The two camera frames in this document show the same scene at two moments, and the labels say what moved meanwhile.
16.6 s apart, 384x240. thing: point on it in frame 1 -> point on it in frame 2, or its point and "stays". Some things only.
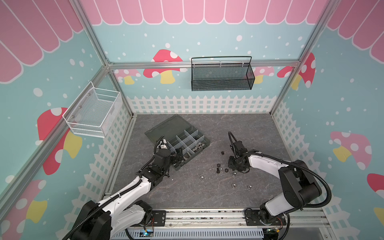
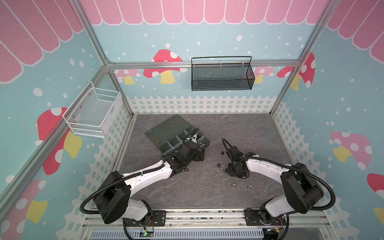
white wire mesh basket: x=93 y=112 stays
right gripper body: x=235 y=162 -> x=232 y=170
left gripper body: x=173 y=160 -> x=198 y=156
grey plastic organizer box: x=181 y=134 stays
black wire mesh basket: x=221 y=73 stays
